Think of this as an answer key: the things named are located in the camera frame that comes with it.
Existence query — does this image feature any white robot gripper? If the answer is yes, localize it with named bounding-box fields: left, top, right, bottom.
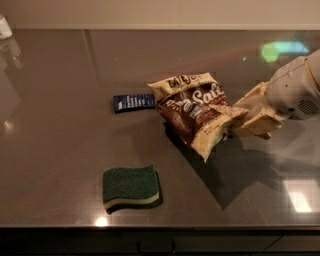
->
left=229, top=50, right=320, bottom=139

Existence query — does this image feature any brown sea salt chip bag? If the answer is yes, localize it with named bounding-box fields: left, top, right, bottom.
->
left=147, top=72, right=249, bottom=163

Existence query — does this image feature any green and yellow sponge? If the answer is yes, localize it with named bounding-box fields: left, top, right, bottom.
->
left=102, top=164, right=160, bottom=210

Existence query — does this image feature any dark blue snack packet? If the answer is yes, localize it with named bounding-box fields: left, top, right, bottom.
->
left=113, top=94, right=155, bottom=113

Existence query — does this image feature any white container at corner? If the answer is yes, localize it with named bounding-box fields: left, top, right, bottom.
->
left=0, top=14, right=13, bottom=40

